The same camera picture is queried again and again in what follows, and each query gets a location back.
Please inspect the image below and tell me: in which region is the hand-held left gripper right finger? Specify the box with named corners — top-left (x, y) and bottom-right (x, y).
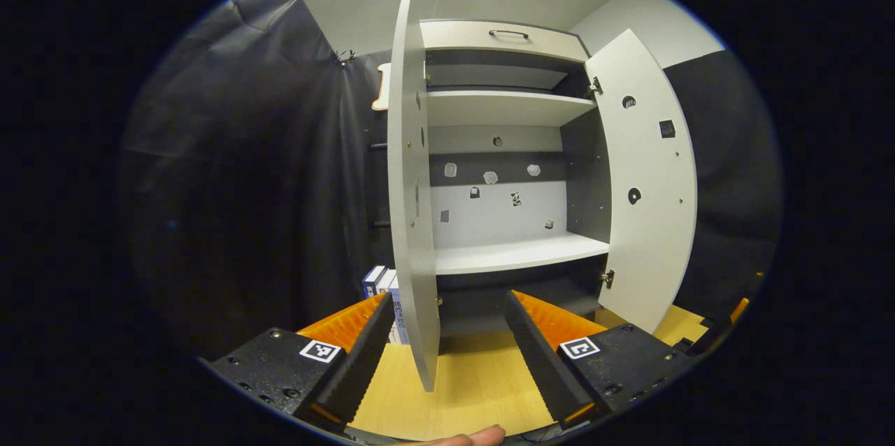
top-left (503, 290), bottom-right (693, 431)

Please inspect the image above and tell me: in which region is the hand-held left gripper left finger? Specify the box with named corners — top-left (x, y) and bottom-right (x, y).
top-left (203, 292), bottom-right (396, 433)

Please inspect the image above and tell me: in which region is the grey cabinet door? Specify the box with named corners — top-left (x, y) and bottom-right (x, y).
top-left (584, 29), bottom-right (699, 333)
top-left (387, 0), bottom-right (441, 392)

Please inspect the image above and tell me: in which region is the grey double-door shoe cabinet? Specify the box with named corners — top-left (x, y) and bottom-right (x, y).
top-left (418, 18), bottom-right (616, 335)

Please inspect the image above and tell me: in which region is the white cabinet shelf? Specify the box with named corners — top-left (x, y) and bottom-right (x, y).
top-left (427, 91), bottom-right (596, 127)
top-left (434, 233), bottom-right (610, 275)

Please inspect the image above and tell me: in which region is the grey cabinet drawer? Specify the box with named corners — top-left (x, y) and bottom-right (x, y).
top-left (420, 20), bottom-right (590, 64)

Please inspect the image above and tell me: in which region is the black backdrop cloth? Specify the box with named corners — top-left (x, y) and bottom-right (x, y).
top-left (119, 0), bottom-right (784, 363)

